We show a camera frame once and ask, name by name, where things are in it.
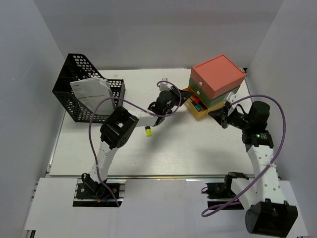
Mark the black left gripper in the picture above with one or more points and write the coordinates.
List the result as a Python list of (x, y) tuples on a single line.
[(181, 95)]

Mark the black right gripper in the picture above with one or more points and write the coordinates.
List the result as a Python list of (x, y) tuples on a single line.
[(221, 115)]

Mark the yellow bottom drawer box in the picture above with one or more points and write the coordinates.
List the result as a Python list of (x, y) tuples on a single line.
[(200, 106)]

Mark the orange black highlighter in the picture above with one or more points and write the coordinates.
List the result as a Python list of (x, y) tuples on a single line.
[(196, 100)]

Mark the blue black highlighter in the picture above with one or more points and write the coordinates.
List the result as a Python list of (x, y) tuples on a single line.
[(198, 108)]

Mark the coral top drawer box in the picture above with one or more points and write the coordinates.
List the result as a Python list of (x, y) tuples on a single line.
[(217, 76)]

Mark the white safety instruction booklet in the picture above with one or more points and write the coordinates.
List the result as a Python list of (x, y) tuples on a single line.
[(90, 92)]

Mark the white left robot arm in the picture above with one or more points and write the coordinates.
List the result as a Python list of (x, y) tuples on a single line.
[(118, 127)]

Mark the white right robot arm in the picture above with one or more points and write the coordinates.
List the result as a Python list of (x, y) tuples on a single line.
[(268, 213)]

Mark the yellow black highlighter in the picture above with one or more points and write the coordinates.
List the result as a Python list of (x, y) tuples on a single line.
[(148, 131)]

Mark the black mesh file holder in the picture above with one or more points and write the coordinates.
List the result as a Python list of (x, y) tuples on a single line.
[(77, 67)]

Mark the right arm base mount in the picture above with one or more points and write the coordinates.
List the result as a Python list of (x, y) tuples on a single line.
[(219, 193)]

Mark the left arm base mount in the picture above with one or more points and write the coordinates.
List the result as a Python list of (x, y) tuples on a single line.
[(90, 193)]

